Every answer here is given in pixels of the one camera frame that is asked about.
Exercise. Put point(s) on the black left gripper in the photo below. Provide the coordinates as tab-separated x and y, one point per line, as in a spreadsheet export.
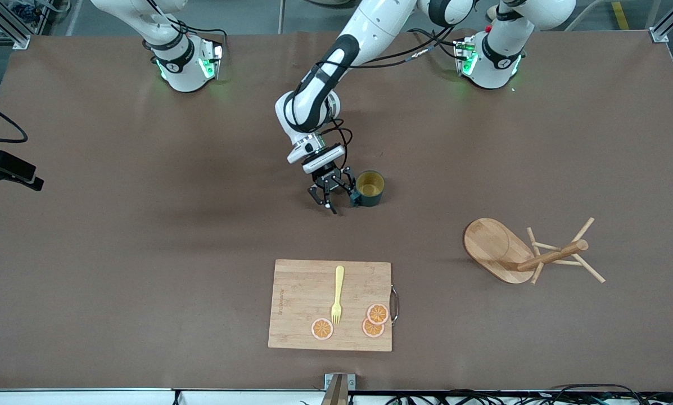
329	179

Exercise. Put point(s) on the teal mug with yellow inside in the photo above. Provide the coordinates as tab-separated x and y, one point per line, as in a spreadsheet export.
373	194

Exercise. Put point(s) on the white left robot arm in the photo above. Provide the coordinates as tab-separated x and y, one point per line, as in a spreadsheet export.
370	28

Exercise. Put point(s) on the wooden mug tree rack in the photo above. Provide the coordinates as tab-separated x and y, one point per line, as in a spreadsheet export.
493	247

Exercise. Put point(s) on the yellow plastic fork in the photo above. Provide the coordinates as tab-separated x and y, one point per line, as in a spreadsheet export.
339	281

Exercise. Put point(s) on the orange slice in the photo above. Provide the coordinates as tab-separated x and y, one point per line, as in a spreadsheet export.
322	329
378	313
371	331

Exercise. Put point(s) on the metal table edge bracket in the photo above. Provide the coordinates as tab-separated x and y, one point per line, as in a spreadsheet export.
339	388

